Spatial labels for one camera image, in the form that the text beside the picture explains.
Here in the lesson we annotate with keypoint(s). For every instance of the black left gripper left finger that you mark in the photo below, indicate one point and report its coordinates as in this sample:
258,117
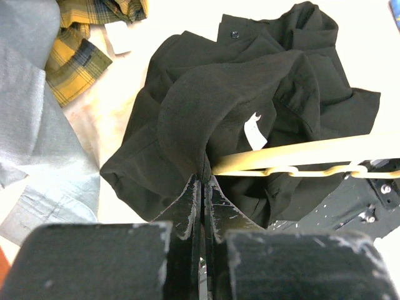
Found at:
154,260

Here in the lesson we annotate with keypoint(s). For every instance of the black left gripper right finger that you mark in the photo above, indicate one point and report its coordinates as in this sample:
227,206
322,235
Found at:
245,261

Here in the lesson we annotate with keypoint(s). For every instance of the yellow hanger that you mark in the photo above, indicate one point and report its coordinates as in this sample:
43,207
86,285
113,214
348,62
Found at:
317,159

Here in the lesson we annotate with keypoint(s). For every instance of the black shirt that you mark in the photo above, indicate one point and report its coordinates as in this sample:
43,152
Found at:
273,82

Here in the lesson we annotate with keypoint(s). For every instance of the grey shirt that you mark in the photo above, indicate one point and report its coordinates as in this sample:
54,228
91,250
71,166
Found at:
37,141

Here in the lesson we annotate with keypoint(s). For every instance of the yellow plaid shirt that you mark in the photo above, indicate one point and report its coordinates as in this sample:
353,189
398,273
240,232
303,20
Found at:
74,63

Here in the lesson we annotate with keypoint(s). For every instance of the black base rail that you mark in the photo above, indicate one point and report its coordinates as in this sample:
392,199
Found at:
367,205

